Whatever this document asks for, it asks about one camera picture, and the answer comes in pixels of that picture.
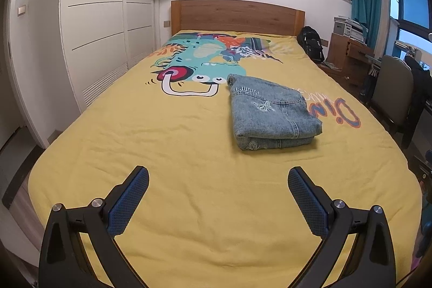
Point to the white light switch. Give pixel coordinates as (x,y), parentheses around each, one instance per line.
(21,10)

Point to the wooden headboard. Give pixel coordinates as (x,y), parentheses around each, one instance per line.
(236,16)

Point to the long teal curtain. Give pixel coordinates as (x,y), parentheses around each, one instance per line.
(368,4)

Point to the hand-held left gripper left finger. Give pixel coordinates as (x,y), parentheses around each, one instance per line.
(130,203)

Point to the white printer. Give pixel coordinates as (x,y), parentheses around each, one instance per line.
(349,28)

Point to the grey chair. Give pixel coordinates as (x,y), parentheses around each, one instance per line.
(393,89)

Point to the dark jacket on chair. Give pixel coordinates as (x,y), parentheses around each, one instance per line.
(420,95)

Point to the black backpack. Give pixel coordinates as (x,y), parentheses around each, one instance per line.
(312,43)

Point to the white wardrobe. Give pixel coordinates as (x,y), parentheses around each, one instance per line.
(101,21)

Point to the wall socket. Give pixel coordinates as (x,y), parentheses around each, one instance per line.
(167,23)
(325,42)

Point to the side window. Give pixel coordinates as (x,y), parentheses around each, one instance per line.
(415,8)

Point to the yellow printed bedspread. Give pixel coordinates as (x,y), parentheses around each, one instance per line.
(168,146)

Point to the wooden desk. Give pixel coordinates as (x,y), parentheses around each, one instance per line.
(344,58)

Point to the blue denim jacket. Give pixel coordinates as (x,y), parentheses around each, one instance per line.
(270,112)

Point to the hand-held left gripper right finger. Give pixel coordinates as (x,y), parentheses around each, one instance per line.
(308,203)

